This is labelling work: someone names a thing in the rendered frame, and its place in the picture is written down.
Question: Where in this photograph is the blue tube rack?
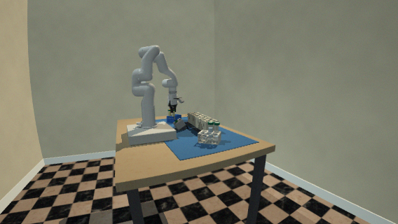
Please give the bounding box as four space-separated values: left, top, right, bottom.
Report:
167 114 181 123

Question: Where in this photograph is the blue flat mat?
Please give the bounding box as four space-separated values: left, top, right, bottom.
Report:
164 126 258 160

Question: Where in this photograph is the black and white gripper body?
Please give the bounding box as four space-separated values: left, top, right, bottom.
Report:
167 94 177 105

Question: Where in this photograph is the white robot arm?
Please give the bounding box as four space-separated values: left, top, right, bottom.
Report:
132 45 178 129

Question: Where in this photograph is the beige box with green button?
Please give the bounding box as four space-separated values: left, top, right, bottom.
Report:
173 118 189 131

